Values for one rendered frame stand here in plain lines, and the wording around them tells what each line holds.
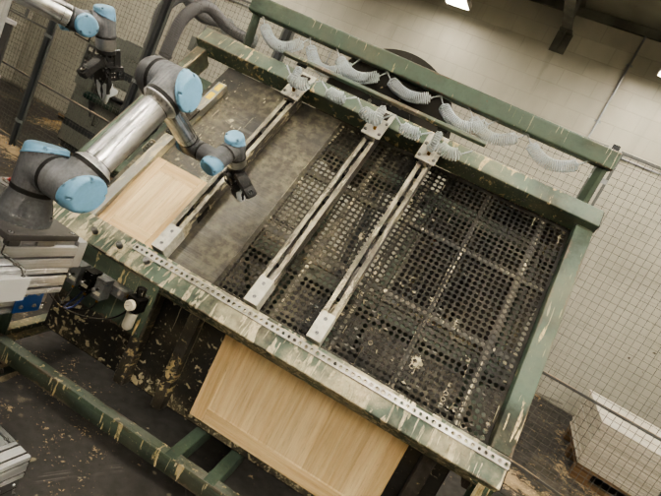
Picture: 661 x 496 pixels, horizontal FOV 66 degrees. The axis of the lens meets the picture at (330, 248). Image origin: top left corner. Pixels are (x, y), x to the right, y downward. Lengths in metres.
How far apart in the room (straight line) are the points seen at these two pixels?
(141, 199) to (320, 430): 1.27
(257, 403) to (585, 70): 5.68
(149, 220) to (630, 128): 5.64
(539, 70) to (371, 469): 5.57
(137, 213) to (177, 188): 0.21
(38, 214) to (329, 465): 1.49
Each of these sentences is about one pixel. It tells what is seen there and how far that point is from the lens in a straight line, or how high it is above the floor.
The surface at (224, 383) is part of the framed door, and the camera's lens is 2.36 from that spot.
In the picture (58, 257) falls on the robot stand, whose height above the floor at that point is 0.93.
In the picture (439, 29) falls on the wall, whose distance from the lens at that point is 7.28.
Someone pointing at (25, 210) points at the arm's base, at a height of 1.08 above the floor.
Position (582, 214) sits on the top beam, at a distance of 2.53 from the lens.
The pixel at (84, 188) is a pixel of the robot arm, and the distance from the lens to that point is 1.48.
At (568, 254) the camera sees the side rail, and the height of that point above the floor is 1.63.
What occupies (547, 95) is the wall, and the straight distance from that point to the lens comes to 6.85.
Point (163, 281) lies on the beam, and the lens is 2.12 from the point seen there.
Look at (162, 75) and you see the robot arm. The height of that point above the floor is 1.57.
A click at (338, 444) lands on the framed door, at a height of 0.51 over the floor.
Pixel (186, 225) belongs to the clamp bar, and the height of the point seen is 1.04.
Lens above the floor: 1.61
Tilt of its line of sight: 10 degrees down
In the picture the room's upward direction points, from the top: 26 degrees clockwise
